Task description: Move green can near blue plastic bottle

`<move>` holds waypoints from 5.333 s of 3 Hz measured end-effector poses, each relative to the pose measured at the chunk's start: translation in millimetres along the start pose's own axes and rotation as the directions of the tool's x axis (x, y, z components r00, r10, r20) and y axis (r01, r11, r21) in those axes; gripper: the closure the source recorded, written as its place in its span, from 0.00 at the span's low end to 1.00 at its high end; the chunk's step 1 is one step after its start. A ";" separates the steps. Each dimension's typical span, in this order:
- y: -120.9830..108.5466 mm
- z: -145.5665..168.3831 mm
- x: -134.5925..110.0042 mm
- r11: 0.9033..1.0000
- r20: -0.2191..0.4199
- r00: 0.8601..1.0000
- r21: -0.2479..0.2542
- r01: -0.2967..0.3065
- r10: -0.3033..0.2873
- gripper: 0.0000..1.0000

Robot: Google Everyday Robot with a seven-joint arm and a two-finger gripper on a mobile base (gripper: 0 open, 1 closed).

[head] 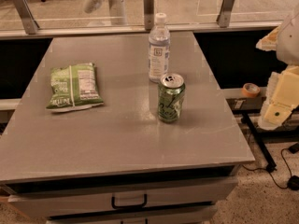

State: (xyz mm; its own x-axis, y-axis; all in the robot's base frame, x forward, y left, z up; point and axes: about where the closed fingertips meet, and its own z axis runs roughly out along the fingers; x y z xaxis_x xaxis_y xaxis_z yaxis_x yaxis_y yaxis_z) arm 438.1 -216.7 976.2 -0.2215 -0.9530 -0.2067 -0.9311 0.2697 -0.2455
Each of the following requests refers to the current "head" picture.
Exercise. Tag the upper grey drawer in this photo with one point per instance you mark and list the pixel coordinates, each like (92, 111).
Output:
(83, 201)

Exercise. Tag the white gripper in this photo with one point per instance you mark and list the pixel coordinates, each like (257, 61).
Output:
(289, 42)

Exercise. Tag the right metal glass bracket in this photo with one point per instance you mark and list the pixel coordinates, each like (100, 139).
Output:
(224, 16)

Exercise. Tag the left metal glass bracket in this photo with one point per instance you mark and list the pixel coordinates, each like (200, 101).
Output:
(29, 24)

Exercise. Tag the grey drawer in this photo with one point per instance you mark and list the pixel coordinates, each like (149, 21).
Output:
(83, 201)
(183, 215)

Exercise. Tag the metal glass bracket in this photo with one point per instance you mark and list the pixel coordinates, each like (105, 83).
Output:
(224, 16)
(148, 13)
(29, 24)

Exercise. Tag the green chip bag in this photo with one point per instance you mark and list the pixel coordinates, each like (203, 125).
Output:
(74, 87)

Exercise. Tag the clear blue plastic bottle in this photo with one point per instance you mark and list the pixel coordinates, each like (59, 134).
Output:
(159, 48)

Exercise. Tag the lower grey drawer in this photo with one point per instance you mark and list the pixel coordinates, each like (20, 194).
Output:
(183, 215)

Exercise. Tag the black table leg frame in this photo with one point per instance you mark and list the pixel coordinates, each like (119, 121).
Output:
(262, 137)

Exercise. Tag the green soda can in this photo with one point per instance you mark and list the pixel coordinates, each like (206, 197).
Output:
(171, 91)

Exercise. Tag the orange tape roll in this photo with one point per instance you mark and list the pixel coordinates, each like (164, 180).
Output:
(250, 90)

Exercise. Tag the middle metal glass bracket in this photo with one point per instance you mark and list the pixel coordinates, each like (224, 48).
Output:
(148, 13)

